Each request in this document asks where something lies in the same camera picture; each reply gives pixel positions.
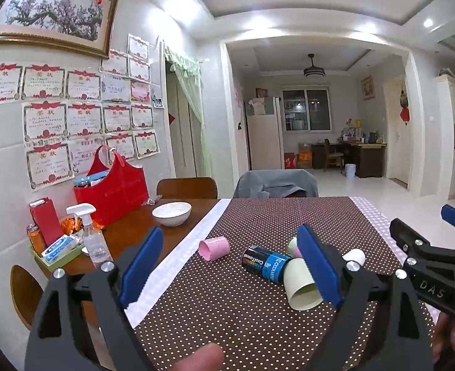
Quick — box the pink paper cup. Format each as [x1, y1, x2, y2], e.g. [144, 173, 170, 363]
[198, 236, 231, 261]

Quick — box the white green-lined paper cup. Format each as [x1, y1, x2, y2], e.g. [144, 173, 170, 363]
[342, 249, 365, 266]

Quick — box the pale green paper cup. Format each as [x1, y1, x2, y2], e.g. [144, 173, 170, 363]
[284, 258, 323, 312]

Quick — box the person's right hand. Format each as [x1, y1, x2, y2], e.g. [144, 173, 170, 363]
[432, 312, 455, 370]

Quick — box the person's left hand thumb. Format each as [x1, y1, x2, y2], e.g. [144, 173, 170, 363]
[170, 343, 225, 371]

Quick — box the wooden chair at left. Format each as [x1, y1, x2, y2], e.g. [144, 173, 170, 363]
[11, 265, 43, 329]

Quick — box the green tray box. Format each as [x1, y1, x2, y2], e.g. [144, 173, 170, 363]
[30, 235, 83, 272]

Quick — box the clear spray bottle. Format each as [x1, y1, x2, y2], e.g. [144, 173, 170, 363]
[66, 203, 112, 268]

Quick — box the blue white toothpaste box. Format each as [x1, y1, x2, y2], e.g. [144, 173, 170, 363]
[41, 235, 77, 263]

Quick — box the dark wooden desk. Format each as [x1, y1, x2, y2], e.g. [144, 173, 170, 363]
[311, 142, 386, 178]

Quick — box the red box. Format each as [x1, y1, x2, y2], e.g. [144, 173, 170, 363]
[29, 198, 63, 246]

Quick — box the red door ornament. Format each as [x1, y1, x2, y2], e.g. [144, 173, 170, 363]
[400, 107, 410, 123]

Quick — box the brown polka dot tablecloth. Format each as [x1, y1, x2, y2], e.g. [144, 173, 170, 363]
[135, 197, 400, 370]

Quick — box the white waste bin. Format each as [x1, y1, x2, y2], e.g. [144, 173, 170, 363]
[345, 163, 356, 178]

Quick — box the wooden desk chair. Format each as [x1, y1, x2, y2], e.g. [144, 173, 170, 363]
[324, 138, 344, 172]

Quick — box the red tote bag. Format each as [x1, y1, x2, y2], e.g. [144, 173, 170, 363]
[73, 146, 149, 226]

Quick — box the green pink glass jar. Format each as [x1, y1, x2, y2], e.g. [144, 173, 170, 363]
[287, 237, 302, 258]

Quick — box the white ceramic bowl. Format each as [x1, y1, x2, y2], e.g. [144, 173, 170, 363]
[152, 202, 192, 227]

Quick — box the black blue cylindrical can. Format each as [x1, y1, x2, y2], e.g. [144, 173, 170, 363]
[242, 245, 292, 285]

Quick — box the award certificate lower left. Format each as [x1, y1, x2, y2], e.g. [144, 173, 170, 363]
[25, 143, 75, 191]

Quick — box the award certificate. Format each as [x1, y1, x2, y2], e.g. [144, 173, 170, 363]
[25, 143, 75, 191]
[0, 63, 23, 103]
[22, 100, 68, 144]

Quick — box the wooden chair back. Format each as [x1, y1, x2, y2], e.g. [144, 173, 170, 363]
[156, 177, 218, 199]

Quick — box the chair with grey cover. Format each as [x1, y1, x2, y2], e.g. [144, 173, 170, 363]
[232, 169, 319, 198]

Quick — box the award certificate middle left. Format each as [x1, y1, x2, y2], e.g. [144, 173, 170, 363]
[22, 100, 68, 144]

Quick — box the ceiling fan lamp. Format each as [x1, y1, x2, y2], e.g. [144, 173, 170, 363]
[303, 54, 326, 77]

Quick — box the white refrigerator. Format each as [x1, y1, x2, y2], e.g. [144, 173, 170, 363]
[245, 97, 284, 170]

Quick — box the award certificate top left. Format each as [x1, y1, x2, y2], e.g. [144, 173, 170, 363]
[0, 63, 23, 103]

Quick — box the green door curtain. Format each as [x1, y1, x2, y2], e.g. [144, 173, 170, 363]
[164, 45, 212, 177]

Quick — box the framed blossom painting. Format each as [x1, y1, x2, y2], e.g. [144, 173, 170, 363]
[0, 0, 118, 58]

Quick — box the small framed wall picture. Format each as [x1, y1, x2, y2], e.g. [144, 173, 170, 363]
[360, 75, 376, 100]

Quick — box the window with dark frame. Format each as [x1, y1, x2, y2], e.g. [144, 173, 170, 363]
[282, 88, 332, 131]

